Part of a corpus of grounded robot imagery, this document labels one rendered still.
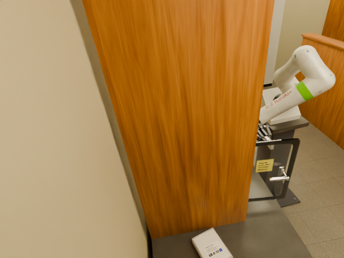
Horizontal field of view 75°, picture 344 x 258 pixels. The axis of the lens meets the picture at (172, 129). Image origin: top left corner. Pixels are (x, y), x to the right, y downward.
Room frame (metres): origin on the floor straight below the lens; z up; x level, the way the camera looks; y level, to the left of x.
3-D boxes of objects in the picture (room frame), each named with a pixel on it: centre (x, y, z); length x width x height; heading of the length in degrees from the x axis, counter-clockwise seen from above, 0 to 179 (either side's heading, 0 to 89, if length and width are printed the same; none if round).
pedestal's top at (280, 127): (1.57, -0.91, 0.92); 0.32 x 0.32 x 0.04; 9
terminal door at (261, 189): (0.74, -0.39, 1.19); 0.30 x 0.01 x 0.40; 87
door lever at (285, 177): (0.70, -0.46, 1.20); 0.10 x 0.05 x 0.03; 87
